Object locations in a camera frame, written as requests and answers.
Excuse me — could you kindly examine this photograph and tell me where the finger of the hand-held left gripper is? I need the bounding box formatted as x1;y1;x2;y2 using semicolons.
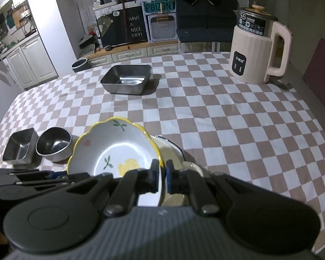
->
38;171;71;186

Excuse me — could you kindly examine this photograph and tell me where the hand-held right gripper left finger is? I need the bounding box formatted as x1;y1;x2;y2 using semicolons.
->
68;159;163;217

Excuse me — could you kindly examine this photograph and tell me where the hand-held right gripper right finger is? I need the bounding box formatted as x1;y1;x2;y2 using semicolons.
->
165;160;260;217

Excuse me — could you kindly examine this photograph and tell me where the cream baking dish with handles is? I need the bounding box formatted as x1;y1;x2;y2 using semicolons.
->
149;136;205;206

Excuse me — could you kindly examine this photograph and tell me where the white leaf-print plate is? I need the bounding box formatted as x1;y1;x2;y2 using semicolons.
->
152;135;187;163

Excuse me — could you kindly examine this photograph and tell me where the round steel bowl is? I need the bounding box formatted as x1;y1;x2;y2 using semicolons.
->
36;127;73;163

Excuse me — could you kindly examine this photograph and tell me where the yellow-rimmed lemon-print bowl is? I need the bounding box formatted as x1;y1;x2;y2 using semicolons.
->
67;116;164;206

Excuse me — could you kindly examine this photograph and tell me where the large rectangular steel tray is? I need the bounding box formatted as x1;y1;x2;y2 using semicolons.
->
100;64;152;95

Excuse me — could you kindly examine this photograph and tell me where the small rectangular steel container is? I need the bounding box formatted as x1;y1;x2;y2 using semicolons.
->
2;128;39;165

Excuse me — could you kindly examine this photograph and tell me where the checkered tablecloth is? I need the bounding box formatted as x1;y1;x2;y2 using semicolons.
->
0;52;325;260

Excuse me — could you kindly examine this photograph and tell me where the white kitchen cabinet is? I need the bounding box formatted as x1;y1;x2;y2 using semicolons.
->
0;34;59;91

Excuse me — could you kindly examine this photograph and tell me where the cream electric kettle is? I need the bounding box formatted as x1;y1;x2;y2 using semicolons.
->
229;5;292;86

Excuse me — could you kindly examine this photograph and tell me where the oven-print poster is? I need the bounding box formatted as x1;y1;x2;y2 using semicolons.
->
141;0;178;44

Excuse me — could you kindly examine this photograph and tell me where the dark blue chair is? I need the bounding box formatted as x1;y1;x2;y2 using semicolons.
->
175;0;239;53

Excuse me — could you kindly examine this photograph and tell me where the dark lettered wall poster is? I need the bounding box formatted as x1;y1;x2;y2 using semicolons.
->
96;5;148;49

